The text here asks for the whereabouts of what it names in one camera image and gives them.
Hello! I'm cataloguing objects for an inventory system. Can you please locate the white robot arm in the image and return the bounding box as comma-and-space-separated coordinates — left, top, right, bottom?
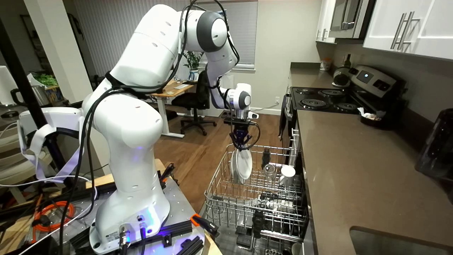
82, 4, 251, 255

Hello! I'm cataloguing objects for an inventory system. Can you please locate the black office chair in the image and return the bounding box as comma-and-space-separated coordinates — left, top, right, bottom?
172, 71, 210, 134

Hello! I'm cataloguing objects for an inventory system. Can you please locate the green potted plant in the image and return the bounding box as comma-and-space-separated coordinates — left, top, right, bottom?
184, 51, 203, 82

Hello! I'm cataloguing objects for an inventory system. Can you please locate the black coffee maker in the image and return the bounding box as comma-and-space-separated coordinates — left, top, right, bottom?
416, 109, 453, 181

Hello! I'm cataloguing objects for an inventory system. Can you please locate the wooden standing desk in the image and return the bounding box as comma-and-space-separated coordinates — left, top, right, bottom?
152, 79, 191, 139

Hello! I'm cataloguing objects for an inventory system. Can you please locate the stainless kitchen sink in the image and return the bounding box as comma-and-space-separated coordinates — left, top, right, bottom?
350, 226, 453, 255

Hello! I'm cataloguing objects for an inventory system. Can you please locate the white upper cabinet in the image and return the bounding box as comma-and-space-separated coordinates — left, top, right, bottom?
364, 0, 453, 59

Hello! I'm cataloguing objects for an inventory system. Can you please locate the black electric stove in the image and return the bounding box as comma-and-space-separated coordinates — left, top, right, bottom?
279, 66, 405, 141

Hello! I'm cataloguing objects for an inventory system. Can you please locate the white cup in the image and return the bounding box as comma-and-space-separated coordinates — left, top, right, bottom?
281, 164, 296, 178

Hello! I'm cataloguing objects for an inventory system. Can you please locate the orange cable coil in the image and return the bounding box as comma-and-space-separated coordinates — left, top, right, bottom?
31, 200, 77, 234

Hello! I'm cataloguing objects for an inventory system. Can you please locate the metal wire dishwasher rack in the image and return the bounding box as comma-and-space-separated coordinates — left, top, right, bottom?
203, 144, 307, 255

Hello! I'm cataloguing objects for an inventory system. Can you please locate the white plate front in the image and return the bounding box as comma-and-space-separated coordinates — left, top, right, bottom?
234, 150, 254, 183

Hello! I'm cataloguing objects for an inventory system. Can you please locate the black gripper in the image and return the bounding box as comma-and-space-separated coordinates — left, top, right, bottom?
230, 120, 251, 150

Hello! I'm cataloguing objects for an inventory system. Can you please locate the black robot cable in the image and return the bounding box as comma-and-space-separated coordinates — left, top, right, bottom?
55, 0, 242, 255

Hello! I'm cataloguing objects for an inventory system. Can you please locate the orange handled black tool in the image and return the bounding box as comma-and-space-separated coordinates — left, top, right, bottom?
191, 214, 218, 238

